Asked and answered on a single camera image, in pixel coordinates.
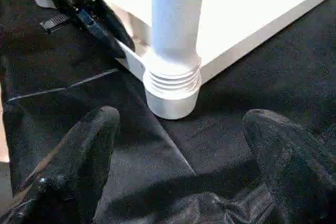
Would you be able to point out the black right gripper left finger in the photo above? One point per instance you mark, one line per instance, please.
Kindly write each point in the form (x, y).
(63, 177)

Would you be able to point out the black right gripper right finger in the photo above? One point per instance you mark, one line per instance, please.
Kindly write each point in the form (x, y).
(296, 177)

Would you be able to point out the white plastic table leg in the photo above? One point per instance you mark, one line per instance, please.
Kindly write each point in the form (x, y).
(176, 51)

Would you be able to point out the white plastic table top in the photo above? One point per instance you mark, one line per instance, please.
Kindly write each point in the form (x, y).
(252, 14)

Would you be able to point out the black work mat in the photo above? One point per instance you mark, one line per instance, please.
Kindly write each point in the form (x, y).
(68, 87)

